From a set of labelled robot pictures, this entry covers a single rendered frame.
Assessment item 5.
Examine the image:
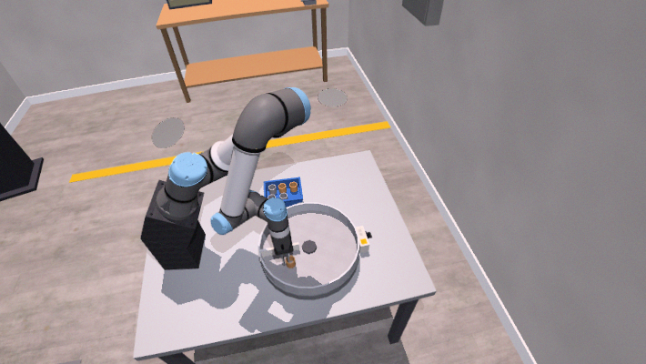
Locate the blue crate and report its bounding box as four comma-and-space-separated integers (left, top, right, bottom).
264, 177, 303, 207

